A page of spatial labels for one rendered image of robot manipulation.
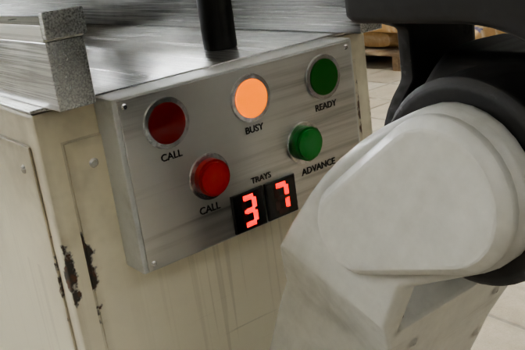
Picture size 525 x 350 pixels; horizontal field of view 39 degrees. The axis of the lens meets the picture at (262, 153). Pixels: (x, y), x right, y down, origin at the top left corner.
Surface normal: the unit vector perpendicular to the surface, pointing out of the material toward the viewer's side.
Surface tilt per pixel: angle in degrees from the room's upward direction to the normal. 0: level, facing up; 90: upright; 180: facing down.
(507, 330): 0
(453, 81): 46
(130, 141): 90
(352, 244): 90
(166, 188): 90
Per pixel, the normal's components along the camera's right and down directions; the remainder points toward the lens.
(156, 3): -0.78, 0.28
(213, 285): 0.61, 0.15
